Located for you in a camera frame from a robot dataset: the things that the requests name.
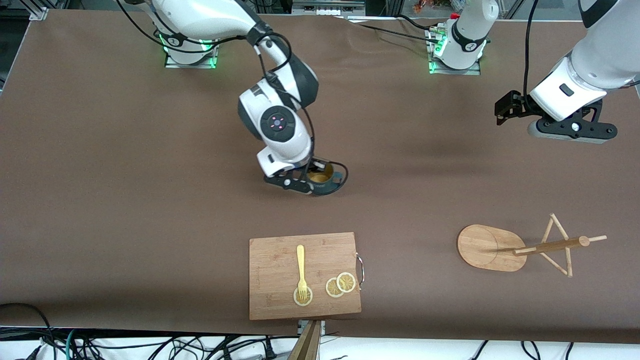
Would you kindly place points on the teal mug with yellow inside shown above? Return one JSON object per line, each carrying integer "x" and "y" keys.
{"x": 325, "y": 187}

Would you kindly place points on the wooden cutting board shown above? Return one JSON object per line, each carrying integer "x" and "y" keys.
{"x": 275, "y": 270}

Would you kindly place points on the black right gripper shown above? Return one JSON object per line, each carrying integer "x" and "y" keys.
{"x": 313, "y": 167}

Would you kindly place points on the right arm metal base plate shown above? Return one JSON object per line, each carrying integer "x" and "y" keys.
{"x": 190, "y": 65}

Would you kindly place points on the yellow plastic fork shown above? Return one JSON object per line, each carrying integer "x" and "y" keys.
{"x": 300, "y": 260}

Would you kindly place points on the black power plug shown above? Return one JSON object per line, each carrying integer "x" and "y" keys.
{"x": 269, "y": 350}

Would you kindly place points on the lemon slice under fork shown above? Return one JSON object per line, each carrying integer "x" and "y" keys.
{"x": 306, "y": 300}

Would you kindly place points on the brown table cover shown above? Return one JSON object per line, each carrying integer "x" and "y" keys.
{"x": 150, "y": 260}

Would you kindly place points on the grey power strip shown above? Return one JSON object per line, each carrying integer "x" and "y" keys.
{"x": 327, "y": 6}

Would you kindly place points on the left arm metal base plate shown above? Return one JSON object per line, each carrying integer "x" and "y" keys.
{"x": 455, "y": 72}

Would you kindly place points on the aluminium frame corner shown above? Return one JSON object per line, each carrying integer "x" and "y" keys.
{"x": 39, "y": 11}

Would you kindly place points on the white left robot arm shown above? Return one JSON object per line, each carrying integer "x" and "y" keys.
{"x": 602, "y": 55}

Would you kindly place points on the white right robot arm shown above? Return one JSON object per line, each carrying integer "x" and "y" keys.
{"x": 280, "y": 140}

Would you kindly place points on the wooden mug rack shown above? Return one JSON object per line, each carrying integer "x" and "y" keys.
{"x": 485, "y": 247}

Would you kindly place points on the wooden beam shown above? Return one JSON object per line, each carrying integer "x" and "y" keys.
{"x": 306, "y": 345}

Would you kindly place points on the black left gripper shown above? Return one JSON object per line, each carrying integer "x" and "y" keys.
{"x": 520, "y": 106}

